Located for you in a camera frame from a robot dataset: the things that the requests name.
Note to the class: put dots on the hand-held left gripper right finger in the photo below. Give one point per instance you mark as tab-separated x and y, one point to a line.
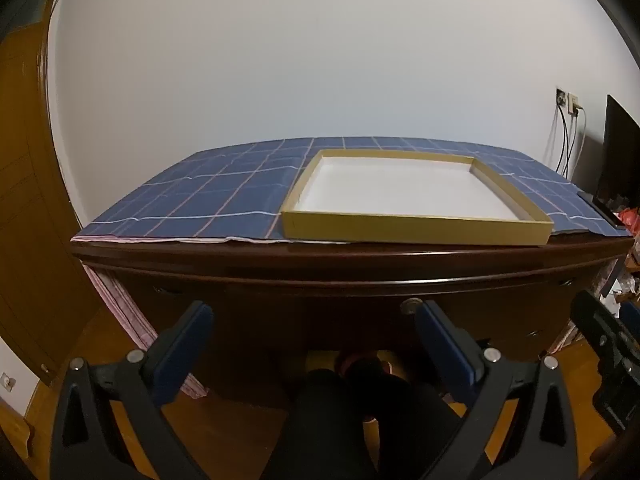
445	355

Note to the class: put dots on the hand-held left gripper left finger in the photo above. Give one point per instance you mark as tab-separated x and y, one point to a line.
185	355

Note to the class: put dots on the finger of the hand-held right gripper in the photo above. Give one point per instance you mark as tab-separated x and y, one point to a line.
632	322
595	320

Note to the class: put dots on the gold cardboard box tray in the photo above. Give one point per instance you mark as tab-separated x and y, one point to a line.
400	185

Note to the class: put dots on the pink striped cloth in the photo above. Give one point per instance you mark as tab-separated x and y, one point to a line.
125	310

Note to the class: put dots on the red plastic bag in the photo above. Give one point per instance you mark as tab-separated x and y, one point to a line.
631	220

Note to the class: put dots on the person's legs in black trousers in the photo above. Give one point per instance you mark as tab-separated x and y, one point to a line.
340	425

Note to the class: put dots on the dark wooden dresser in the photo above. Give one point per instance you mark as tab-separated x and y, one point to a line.
325	270

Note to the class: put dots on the black television screen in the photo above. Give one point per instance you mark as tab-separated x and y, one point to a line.
622	155

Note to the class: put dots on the blue plaid tablecloth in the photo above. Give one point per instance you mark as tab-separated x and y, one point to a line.
225	185

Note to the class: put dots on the brown wooden door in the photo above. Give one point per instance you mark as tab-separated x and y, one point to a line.
25	210

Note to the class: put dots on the white low wall socket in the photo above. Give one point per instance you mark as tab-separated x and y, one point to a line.
6	382

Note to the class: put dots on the white wall socket with plug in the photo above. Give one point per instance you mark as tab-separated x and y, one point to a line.
573	104

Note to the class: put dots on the dark wall socket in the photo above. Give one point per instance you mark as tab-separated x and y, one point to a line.
561	96

